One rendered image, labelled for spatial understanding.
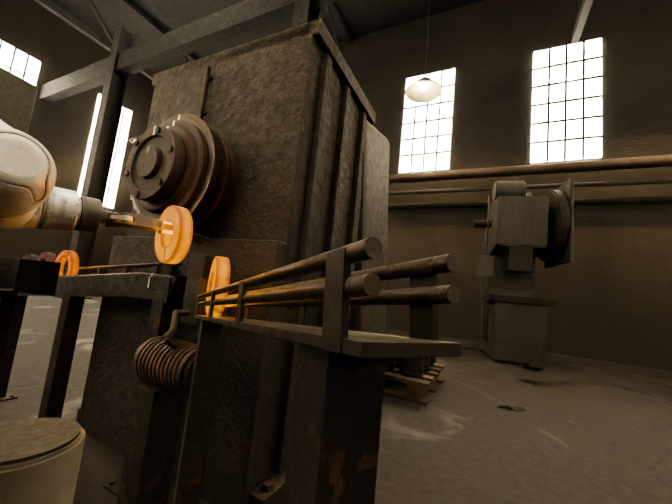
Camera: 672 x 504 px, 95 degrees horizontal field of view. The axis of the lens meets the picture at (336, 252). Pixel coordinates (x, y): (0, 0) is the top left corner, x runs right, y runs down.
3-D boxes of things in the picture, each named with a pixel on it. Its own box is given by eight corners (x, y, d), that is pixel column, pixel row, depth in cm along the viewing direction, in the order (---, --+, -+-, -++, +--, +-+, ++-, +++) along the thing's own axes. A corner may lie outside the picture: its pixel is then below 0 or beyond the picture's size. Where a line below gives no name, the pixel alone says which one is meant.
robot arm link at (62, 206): (40, 228, 58) (80, 233, 63) (47, 181, 59) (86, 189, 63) (31, 229, 64) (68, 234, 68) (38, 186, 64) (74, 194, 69)
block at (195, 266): (204, 321, 113) (213, 257, 116) (219, 325, 110) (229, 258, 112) (178, 323, 104) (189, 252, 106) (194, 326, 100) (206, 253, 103)
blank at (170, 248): (169, 212, 89) (156, 210, 86) (196, 202, 79) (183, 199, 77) (164, 266, 87) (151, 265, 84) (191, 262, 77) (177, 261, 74)
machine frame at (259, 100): (201, 386, 204) (239, 136, 225) (351, 436, 156) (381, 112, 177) (69, 425, 139) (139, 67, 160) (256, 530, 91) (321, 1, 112)
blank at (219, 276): (217, 327, 81) (203, 326, 80) (219, 279, 91) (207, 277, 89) (230, 296, 71) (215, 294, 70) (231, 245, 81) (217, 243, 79)
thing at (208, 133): (138, 233, 133) (157, 130, 138) (217, 234, 112) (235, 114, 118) (122, 229, 127) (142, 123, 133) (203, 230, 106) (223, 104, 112)
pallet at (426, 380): (285, 368, 268) (291, 317, 273) (330, 355, 339) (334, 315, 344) (426, 406, 211) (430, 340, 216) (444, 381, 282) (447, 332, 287)
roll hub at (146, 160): (131, 204, 121) (144, 136, 124) (179, 201, 108) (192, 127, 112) (116, 199, 116) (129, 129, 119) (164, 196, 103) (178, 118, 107)
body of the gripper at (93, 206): (68, 230, 68) (117, 236, 75) (78, 229, 63) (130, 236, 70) (73, 197, 69) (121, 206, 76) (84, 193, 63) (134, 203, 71)
